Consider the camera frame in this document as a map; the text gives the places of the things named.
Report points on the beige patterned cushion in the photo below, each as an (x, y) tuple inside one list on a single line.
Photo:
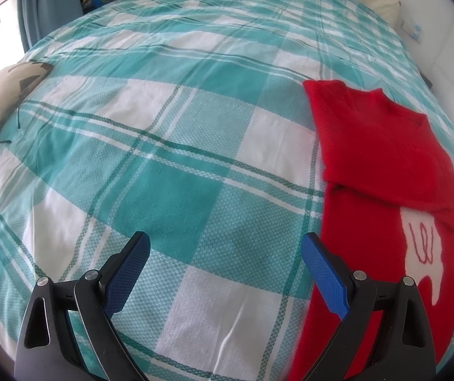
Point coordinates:
[(8, 83)]

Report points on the blue curtain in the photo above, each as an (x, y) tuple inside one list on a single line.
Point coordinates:
[(48, 4)]

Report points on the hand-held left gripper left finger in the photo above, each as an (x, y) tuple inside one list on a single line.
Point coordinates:
[(127, 274)]

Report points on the red knit sweater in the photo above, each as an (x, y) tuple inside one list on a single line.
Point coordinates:
[(369, 147)]

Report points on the wall socket panel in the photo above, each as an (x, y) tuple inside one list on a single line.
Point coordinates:
[(411, 29)]

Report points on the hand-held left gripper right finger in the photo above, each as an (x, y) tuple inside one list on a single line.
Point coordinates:
[(326, 274)]

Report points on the teal plaid blanket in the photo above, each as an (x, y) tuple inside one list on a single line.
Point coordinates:
[(171, 127)]

